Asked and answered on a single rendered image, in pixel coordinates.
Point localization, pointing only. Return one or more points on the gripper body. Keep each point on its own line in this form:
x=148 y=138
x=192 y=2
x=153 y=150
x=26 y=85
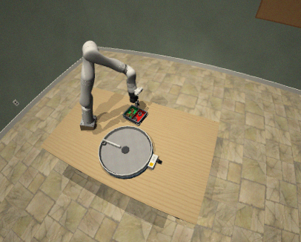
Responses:
x=134 y=96

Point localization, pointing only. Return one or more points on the grey round turntable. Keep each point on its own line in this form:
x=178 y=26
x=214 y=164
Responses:
x=132 y=151

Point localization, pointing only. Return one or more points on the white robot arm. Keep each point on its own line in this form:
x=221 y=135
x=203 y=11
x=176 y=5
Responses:
x=91 y=53

